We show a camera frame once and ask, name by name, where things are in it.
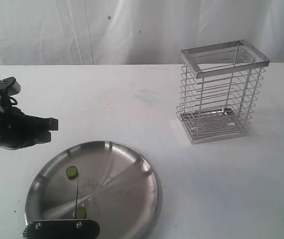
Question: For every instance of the green vegetable piece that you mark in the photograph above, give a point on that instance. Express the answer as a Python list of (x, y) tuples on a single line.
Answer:
[(80, 213)]

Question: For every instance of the black serrated knife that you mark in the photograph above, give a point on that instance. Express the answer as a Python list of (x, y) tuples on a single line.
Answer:
[(76, 203)]

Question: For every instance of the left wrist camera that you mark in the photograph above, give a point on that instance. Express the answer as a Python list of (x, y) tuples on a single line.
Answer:
[(11, 85)]

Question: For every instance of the green vegetable slice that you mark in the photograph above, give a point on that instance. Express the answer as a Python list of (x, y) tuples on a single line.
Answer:
[(72, 172)]

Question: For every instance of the white backdrop curtain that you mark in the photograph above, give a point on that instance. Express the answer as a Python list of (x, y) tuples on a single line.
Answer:
[(96, 32)]

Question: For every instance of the metal wire utensil holder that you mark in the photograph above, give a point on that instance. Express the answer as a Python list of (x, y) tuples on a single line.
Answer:
[(218, 89)]

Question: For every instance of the round steel plate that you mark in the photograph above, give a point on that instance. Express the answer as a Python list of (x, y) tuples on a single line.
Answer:
[(118, 187)]

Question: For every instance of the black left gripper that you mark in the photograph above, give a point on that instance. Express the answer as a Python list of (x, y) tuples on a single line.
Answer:
[(19, 130)]

